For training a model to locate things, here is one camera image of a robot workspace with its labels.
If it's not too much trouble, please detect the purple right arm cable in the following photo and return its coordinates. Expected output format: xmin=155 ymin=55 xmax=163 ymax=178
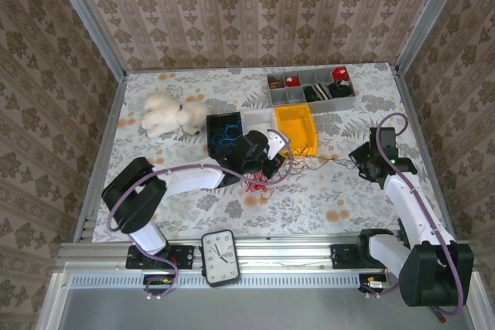
xmin=363 ymin=112 xmax=465 ymax=316

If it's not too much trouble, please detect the black white analog clock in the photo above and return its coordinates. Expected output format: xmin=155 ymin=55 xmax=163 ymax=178
xmin=200 ymin=229 xmax=241 ymax=288

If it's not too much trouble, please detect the aluminium front rail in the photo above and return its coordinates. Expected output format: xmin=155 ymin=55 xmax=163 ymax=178
xmin=56 ymin=235 xmax=473 ymax=273

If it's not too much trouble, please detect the white plush toy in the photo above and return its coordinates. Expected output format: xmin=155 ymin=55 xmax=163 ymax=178
xmin=139 ymin=91 xmax=210 ymax=138

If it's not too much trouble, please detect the grey slotted cable duct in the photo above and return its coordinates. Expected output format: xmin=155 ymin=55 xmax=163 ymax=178
xmin=69 ymin=272 xmax=363 ymax=289

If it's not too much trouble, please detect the black cloth item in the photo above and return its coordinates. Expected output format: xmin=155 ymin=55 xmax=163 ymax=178
xmin=329 ymin=80 xmax=355 ymax=99

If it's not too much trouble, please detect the small electronics board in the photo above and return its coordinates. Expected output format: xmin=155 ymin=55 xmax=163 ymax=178
xmin=142 ymin=274 xmax=175 ymax=288
xmin=359 ymin=274 xmax=390 ymax=293

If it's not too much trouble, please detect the aluminium side rail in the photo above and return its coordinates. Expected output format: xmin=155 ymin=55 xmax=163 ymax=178
xmin=393 ymin=66 xmax=456 ymax=235
xmin=73 ymin=73 xmax=128 ymax=243

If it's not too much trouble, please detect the floral tablecloth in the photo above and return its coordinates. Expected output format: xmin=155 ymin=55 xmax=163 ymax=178
xmin=92 ymin=62 xmax=446 ymax=242

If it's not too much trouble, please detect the white plastic bin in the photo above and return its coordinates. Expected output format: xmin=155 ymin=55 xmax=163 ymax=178
xmin=241 ymin=108 xmax=280 ymax=134

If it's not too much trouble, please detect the grey metal panel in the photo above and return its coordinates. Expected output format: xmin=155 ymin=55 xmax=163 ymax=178
xmin=36 ymin=271 xmax=484 ymax=330

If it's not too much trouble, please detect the black plastic bin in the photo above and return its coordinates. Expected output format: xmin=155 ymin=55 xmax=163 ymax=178
xmin=205 ymin=111 xmax=248 ymax=162

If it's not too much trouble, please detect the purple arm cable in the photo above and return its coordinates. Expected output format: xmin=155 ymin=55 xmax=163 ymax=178
xmin=363 ymin=112 xmax=465 ymax=316
xmin=107 ymin=128 xmax=295 ymax=301

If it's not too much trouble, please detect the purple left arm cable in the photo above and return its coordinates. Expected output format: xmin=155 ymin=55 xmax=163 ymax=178
xmin=107 ymin=128 xmax=295 ymax=301

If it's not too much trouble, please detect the yellow plastic bin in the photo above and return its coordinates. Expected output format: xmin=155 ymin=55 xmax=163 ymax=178
xmin=274 ymin=104 xmax=320 ymax=157

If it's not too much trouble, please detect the thin brown cable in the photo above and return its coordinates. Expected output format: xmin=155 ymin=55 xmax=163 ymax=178
xmin=288 ymin=144 xmax=360 ymax=172

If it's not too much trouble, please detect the aluminium frame post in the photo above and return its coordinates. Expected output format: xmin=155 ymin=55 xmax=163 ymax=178
xmin=394 ymin=0 xmax=471 ymax=76
xmin=45 ymin=0 xmax=128 ymax=80

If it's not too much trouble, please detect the grey compartment organizer tray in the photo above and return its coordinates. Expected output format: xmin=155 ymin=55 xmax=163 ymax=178
xmin=265 ymin=66 xmax=357 ymax=114

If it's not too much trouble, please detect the black white striped cloth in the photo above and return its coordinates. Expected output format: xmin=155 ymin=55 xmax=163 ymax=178
xmin=303 ymin=83 xmax=333 ymax=103

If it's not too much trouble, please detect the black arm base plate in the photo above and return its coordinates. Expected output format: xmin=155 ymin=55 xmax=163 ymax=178
xmin=125 ymin=243 xmax=196 ymax=271
xmin=330 ymin=243 xmax=372 ymax=270

